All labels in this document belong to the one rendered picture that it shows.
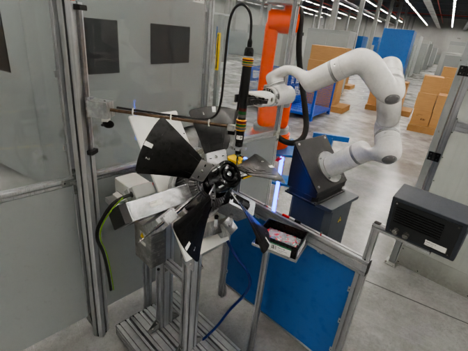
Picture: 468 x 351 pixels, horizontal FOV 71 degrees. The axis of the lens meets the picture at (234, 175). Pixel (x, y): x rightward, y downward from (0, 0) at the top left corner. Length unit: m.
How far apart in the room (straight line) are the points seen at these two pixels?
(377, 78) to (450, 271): 2.12
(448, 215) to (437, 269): 1.85
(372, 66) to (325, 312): 1.24
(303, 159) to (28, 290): 1.59
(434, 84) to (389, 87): 7.29
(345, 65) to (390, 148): 0.50
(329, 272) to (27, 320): 1.61
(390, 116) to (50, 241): 1.75
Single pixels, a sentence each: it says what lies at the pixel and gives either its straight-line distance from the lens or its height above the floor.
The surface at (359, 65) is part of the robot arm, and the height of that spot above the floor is 1.68.
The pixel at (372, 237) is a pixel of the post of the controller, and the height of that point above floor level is 0.98.
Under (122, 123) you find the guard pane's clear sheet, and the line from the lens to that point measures 1.88.
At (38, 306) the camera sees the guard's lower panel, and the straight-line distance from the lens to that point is 2.17.
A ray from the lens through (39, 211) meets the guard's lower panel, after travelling 1.86.
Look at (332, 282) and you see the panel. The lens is 1.81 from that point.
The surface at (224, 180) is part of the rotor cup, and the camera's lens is 1.31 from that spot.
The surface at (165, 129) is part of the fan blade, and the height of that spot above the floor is 1.40.
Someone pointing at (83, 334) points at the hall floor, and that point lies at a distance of 2.37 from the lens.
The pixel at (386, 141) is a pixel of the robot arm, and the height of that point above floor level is 1.35.
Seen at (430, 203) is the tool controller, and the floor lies 1.24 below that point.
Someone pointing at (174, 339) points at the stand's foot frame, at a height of 0.07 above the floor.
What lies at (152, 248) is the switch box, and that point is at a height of 0.75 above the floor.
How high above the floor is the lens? 1.76
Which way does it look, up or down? 24 degrees down
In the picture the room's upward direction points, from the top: 6 degrees clockwise
